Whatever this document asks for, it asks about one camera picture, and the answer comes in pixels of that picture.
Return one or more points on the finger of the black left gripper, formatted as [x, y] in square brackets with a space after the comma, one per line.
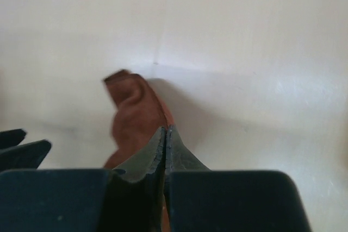
[11, 138]
[26, 156]

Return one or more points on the brown towel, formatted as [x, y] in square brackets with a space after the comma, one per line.
[140, 112]

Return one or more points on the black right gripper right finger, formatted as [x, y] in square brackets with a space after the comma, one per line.
[199, 199]

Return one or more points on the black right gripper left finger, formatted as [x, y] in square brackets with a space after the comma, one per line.
[126, 198]

